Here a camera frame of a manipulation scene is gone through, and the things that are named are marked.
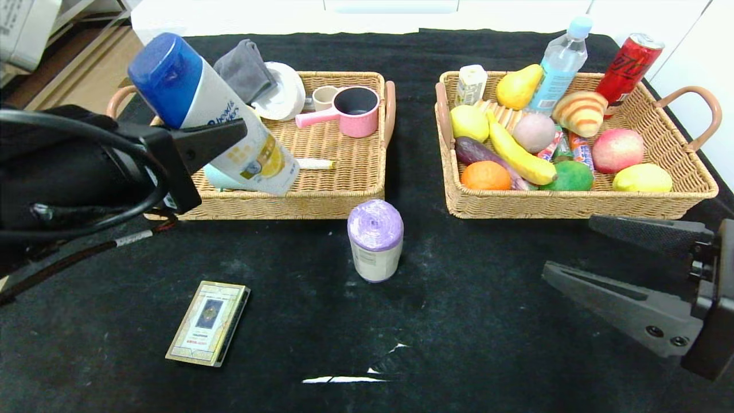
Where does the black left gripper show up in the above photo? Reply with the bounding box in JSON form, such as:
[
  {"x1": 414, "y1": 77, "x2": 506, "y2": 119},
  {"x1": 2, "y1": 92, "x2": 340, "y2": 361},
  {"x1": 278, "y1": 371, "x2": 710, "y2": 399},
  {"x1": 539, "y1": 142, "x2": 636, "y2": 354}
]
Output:
[{"x1": 68, "y1": 118, "x2": 248, "y2": 215}]

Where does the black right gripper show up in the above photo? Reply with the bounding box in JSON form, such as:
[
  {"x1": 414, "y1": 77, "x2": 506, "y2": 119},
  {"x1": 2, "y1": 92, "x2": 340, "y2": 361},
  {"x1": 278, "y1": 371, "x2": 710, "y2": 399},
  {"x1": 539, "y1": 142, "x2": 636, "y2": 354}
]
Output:
[{"x1": 541, "y1": 215, "x2": 734, "y2": 381}]

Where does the white bottle blue cap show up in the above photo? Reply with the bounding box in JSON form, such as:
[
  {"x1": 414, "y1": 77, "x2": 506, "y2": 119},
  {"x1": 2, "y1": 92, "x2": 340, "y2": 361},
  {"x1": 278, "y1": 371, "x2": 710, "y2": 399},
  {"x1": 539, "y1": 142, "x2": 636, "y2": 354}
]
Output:
[{"x1": 127, "y1": 32, "x2": 300, "y2": 197}]

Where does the green toy lime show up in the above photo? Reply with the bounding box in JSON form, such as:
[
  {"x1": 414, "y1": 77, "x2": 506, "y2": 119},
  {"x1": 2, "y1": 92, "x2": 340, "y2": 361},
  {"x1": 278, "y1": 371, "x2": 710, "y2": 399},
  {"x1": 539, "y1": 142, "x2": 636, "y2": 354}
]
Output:
[{"x1": 539, "y1": 161, "x2": 594, "y2": 192}]

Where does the yellow toy banana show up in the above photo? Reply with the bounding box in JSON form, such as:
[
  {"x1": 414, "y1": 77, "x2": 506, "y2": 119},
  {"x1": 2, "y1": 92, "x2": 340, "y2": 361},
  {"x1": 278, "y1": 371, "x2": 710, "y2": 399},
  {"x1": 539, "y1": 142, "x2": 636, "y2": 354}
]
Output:
[{"x1": 485, "y1": 112, "x2": 557, "y2": 186}]

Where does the pale purple toy ball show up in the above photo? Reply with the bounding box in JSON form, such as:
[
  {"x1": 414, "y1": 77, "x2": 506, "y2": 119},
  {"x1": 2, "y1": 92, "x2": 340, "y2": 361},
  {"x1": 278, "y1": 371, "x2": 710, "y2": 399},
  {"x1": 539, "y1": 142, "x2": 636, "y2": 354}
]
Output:
[{"x1": 512, "y1": 113, "x2": 557, "y2": 154}]

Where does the beige playing card box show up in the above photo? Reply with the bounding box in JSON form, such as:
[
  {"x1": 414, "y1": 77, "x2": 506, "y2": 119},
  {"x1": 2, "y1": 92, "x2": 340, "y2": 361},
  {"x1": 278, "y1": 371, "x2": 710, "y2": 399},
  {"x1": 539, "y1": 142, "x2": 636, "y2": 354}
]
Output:
[{"x1": 165, "y1": 280, "x2": 251, "y2": 367}]

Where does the purple trash bag roll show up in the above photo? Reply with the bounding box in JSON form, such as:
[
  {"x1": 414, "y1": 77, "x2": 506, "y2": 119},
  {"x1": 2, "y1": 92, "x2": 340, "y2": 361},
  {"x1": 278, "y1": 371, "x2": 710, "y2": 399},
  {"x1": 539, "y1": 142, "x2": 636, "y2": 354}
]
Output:
[{"x1": 348, "y1": 200, "x2": 404, "y2": 283}]

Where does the wicker basket holding food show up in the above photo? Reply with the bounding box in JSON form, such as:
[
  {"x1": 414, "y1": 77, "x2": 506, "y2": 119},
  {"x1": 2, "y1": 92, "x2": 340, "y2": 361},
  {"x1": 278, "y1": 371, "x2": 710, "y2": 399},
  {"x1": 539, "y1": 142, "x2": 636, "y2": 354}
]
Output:
[{"x1": 434, "y1": 70, "x2": 721, "y2": 221}]

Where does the wicker basket holding utensils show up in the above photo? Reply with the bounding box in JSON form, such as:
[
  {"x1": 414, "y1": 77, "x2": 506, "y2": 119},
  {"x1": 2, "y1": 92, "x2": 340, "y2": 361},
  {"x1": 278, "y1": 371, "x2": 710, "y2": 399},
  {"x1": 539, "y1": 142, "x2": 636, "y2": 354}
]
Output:
[{"x1": 107, "y1": 71, "x2": 397, "y2": 221}]

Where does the light teal mug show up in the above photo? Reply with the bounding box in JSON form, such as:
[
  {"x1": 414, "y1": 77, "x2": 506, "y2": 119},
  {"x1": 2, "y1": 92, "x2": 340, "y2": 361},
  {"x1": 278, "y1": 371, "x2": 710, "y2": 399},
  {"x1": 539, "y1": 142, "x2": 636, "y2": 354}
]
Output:
[{"x1": 204, "y1": 165, "x2": 248, "y2": 192}]

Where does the grey folded cloth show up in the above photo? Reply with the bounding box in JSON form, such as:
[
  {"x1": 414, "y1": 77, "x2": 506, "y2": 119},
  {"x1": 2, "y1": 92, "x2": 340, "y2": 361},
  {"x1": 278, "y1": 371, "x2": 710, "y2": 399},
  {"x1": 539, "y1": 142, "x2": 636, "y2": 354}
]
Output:
[{"x1": 213, "y1": 39, "x2": 279, "y2": 105}]

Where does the oval yellow toy mango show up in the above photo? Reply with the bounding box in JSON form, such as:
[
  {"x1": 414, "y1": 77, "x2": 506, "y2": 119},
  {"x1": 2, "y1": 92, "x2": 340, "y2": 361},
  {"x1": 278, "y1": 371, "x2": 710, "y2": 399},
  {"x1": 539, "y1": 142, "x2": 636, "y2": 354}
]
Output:
[{"x1": 611, "y1": 164, "x2": 673, "y2": 194}]

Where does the white plate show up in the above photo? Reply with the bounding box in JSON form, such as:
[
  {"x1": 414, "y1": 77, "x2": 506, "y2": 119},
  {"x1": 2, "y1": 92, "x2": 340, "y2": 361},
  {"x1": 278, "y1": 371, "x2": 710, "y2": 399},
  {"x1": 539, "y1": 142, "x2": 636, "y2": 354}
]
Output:
[{"x1": 252, "y1": 62, "x2": 307, "y2": 121}]

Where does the red pink toy apple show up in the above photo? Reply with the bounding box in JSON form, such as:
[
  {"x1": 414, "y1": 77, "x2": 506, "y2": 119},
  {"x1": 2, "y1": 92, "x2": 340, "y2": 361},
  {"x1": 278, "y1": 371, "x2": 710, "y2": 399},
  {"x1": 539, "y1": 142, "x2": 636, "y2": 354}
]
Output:
[{"x1": 592, "y1": 128, "x2": 645, "y2": 174}]

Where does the small beige cup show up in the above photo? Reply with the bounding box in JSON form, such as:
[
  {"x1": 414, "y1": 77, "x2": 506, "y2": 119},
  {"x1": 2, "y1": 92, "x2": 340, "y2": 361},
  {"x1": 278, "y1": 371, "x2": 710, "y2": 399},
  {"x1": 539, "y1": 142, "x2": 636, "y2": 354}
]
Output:
[{"x1": 313, "y1": 85, "x2": 342, "y2": 112}]

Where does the orange sausage stick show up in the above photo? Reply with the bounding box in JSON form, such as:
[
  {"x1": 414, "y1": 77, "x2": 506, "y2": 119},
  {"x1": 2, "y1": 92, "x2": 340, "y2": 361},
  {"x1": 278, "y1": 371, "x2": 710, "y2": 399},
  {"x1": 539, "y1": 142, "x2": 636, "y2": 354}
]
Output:
[{"x1": 569, "y1": 133, "x2": 597, "y2": 175}]

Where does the green chewing gum pack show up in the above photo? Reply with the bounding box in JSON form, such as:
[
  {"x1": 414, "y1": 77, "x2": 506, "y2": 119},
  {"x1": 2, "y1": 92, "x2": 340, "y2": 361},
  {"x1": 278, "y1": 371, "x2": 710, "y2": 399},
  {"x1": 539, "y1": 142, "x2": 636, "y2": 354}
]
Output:
[{"x1": 553, "y1": 132, "x2": 574, "y2": 164}]

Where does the red chewy candy stick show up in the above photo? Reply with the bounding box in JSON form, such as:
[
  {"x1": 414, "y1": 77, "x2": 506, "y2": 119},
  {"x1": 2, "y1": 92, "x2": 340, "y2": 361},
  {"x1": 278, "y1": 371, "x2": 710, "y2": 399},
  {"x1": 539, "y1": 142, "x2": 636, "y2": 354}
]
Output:
[{"x1": 536, "y1": 129, "x2": 564, "y2": 162}]

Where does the pink saucepan cup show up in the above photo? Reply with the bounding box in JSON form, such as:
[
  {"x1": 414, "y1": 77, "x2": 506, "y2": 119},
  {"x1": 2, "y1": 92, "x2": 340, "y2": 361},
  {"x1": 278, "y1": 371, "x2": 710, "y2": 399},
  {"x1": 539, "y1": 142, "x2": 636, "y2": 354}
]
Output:
[{"x1": 295, "y1": 87, "x2": 381, "y2": 139}]

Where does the striped toy croissant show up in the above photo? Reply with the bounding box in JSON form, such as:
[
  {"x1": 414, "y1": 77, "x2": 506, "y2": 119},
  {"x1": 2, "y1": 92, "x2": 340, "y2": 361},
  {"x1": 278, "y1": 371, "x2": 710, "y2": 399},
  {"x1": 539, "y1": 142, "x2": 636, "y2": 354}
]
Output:
[{"x1": 552, "y1": 91, "x2": 608, "y2": 139}]

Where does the grey metal shelf unit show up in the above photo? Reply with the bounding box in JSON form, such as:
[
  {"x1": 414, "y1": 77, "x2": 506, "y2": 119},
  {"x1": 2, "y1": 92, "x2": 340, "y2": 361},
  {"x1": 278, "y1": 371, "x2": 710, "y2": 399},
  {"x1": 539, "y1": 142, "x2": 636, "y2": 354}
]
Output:
[{"x1": 0, "y1": 0, "x2": 135, "y2": 115}]

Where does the orange toy tangerine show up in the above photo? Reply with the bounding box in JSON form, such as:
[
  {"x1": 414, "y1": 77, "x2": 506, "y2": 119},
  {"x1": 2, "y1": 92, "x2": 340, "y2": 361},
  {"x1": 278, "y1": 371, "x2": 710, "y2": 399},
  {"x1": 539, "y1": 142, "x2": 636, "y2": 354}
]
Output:
[{"x1": 460, "y1": 161, "x2": 512, "y2": 192}]

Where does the red soda can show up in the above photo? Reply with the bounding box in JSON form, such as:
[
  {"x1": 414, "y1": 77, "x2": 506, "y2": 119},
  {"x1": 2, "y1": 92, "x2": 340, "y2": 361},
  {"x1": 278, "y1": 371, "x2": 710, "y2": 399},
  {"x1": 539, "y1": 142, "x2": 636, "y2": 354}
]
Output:
[{"x1": 595, "y1": 34, "x2": 665, "y2": 119}]

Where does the purple toy eggplant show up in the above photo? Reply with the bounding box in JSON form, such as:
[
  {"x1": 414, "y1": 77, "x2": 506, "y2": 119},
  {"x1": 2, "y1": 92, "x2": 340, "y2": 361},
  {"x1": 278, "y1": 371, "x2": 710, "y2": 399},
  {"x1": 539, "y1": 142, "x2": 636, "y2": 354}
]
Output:
[{"x1": 454, "y1": 137, "x2": 534, "y2": 192}]

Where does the sliced toy bread loaf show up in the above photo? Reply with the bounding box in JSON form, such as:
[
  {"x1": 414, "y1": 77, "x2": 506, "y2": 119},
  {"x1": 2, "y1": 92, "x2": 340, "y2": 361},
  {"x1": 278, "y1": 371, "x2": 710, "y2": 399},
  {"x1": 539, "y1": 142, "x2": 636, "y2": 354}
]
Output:
[{"x1": 475, "y1": 100, "x2": 524, "y2": 133}]

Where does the clear water bottle blue label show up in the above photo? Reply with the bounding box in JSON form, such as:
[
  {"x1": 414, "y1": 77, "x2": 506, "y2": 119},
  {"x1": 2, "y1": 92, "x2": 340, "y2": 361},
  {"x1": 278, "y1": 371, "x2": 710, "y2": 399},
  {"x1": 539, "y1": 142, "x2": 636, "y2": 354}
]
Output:
[{"x1": 526, "y1": 15, "x2": 593, "y2": 119}]

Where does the yellow toy pear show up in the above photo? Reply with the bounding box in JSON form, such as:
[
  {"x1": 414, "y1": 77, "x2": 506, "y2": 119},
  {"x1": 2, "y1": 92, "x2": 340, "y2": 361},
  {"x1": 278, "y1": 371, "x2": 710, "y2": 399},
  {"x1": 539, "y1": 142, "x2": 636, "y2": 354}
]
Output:
[{"x1": 496, "y1": 64, "x2": 544, "y2": 111}]

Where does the round yellow toy lemon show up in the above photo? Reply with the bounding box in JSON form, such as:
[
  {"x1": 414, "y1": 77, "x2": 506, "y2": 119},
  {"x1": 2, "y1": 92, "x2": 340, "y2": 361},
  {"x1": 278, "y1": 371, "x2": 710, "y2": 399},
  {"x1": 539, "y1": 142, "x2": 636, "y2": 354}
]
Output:
[{"x1": 450, "y1": 106, "x2": 491, "y2": 143}]

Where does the black table cloth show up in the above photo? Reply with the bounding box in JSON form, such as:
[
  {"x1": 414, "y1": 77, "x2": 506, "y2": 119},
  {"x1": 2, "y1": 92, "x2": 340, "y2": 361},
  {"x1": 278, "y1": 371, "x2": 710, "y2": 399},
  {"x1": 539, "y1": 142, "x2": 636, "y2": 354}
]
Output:
[{"x1": 0, "y1": 29, "x2": 734, "y2": 413}]

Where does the white drink carton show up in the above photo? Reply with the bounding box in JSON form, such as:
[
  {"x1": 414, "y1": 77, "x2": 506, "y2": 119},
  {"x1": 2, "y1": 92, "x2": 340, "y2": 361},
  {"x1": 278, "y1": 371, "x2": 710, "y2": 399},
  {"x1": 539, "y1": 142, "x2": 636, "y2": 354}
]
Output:
[{"x1": 455, "y1": 65, "x2": 488, "y2": 108}]

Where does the smooth black camera cable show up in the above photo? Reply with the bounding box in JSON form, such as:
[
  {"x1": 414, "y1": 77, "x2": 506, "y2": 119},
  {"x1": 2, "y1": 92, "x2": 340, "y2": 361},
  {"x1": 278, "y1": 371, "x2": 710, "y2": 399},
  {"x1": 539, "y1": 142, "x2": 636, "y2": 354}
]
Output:
[{"x1": 0, "y1": 109, "x2": 171, "y2": 243}]

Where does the braided black tagged cable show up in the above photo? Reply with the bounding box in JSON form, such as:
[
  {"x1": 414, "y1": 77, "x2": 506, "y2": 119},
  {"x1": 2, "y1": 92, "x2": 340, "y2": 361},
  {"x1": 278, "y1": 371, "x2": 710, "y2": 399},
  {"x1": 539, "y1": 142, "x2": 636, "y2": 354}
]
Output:
[{"x1": 0, "y1": 215, "x2": 178, "y2": 306}]

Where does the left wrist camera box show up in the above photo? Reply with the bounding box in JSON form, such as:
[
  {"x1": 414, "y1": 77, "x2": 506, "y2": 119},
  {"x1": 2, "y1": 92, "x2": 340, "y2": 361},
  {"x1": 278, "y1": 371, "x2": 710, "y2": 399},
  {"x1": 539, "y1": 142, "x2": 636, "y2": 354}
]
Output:
[{"x1": 0, "y1": 0, "x2": 63, "y2": 72}]

